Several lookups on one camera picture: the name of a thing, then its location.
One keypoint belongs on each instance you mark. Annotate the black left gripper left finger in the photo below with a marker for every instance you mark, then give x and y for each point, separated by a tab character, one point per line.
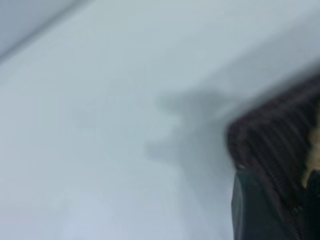
260	212

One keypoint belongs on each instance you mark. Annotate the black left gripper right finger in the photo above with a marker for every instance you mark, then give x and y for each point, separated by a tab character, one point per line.
314	207

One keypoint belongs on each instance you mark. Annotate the dark brown wicker basket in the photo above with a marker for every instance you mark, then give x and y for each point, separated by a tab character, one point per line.
275	140

